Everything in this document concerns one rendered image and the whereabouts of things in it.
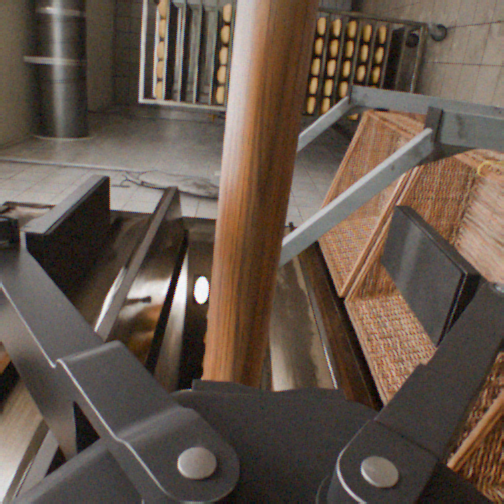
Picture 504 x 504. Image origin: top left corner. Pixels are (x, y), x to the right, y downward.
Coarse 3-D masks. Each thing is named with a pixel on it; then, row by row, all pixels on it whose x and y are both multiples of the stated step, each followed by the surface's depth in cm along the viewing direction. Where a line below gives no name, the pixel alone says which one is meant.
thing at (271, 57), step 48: (240, 0) 15; (288, 0) 15; (240, 48) 16; (288, 48) 15; (240, 96) 16; (288, 96) 16; (240, 144) 17; (288, 144) 17; (240, 192) 18; (288, 192) 18; (240, 240) 18; (240, 288) 19; (240, 336) 20
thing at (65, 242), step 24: (72, 192) 17; (96, 192) 18; (48, 216) 14; (72, 216) 15; (96, 216) 18; (48, 240) 13; (72, 240) 15; (96, 240) 18; (48, 264) 14; (72, 264) 16; (72, 288) 16
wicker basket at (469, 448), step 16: (496, 400) 61; (496, 416) 61; (480, 432) 62; (496, 432) 63; (464, 448) 63; (480, 448) 64; (496, 448) 64; (448, 464) 65; (480, 464) 65; (496, 464) 66; (480, 480) 66; (496, 480) 66; (496, 496) 66
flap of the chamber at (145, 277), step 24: (168, 216) 146; (144, 240) 120; (168, 240) 143; (144, 264) 109; (168, 264) 140; (120, 288) 95; (144, 288) 108; (120, 312) 87; (144, 312) 106; (120, 336) 86; (144, 336) 104; (144, 360) 102; (48, 432) 58; (48, 456) 54
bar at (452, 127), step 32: (352, 96) 98; (384, 96) 98; (416, 96) 98; (320, 128) 102; (448, 128) 54; (480, 128) 54; (416, 160) 57; (352, 192) 58; (320, 224) 60; (288, 256) 62
